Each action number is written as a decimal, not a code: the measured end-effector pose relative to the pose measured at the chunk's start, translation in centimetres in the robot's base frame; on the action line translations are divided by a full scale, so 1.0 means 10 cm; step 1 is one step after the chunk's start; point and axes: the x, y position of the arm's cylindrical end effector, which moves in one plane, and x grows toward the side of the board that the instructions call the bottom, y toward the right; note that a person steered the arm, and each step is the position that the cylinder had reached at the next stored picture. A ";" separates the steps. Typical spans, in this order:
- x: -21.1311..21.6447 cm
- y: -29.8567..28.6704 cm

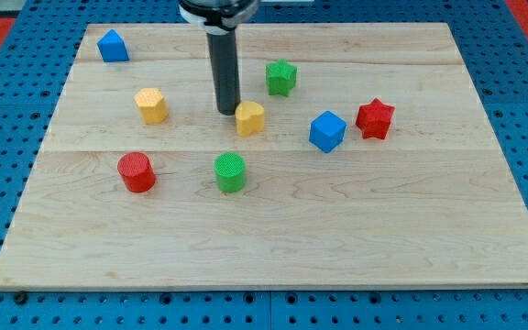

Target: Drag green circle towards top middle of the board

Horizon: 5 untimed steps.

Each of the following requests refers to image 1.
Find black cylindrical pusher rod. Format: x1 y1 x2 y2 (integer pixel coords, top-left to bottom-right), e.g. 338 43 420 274
207 30 241 116

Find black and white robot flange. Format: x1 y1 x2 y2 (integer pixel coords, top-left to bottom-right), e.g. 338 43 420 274
178 0 259 36

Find green cylinder block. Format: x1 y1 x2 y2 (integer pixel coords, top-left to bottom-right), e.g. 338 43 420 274
214 152 247 193

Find wooden board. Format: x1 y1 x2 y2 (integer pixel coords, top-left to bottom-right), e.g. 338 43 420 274
0 23 528 292

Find green star block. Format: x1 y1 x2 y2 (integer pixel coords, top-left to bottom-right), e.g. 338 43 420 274
265 59 297 97

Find yellow heart block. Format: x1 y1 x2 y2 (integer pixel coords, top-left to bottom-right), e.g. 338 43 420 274
235 101 265 137

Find yellow hexagon block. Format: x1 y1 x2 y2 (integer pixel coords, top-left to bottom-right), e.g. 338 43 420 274
134 88 169 124

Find blue pentagon block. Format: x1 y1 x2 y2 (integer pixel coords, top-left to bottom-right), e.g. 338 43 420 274
96 29 129 62

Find blue cube block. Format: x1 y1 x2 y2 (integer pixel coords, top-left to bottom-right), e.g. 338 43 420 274
309 111 347 153

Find red cylinder block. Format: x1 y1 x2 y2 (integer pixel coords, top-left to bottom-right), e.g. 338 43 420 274
117 152 156 193

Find red star block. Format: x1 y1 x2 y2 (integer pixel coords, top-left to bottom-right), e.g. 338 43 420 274
355 98 395 139

